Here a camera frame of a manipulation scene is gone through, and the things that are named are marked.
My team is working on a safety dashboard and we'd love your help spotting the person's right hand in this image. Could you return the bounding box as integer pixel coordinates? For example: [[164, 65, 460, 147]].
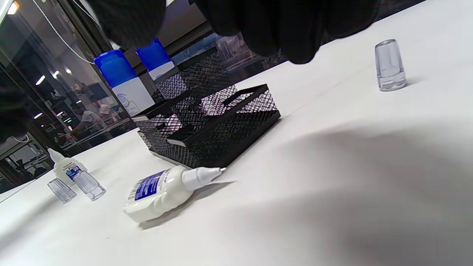
[[87, 0, 381, 65]]

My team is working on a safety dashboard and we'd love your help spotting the clear stationery cap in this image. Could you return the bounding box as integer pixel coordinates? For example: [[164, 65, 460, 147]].
[[375, 39, 407, 92], [73, 171, 106, 201], [48, 178, 77, 204]]

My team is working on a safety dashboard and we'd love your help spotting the tall white bottle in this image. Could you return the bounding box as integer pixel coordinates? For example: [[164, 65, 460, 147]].
[[111, 77, 156, 117], [148, 61, 176, 81]]

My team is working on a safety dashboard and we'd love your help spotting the small white glue bottle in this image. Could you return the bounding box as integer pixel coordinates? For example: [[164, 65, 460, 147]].
[[125, 165, 227, 224], [47, 148, 88, 186]]

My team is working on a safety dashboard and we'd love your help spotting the black mesh desk organizer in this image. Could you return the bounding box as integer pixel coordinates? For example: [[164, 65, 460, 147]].
[[132, 46, 281, 169]]

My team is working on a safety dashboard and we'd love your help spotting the white looped blind cord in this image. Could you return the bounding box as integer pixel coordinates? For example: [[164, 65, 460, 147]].
[[33, 0, 95, 64]]

